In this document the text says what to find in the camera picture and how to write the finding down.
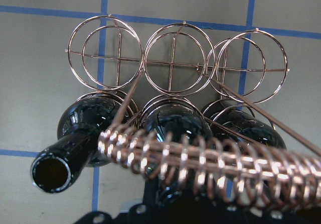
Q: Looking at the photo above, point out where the copper wire wine basket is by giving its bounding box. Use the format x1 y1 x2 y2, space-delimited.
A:
66 15 320 213

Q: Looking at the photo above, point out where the dark bottle in basket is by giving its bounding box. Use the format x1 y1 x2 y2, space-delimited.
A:
31 93 123 193
204 108 286 149

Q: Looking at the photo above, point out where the dark glass wine bottle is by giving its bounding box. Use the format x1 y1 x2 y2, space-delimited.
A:
140 102 213 206

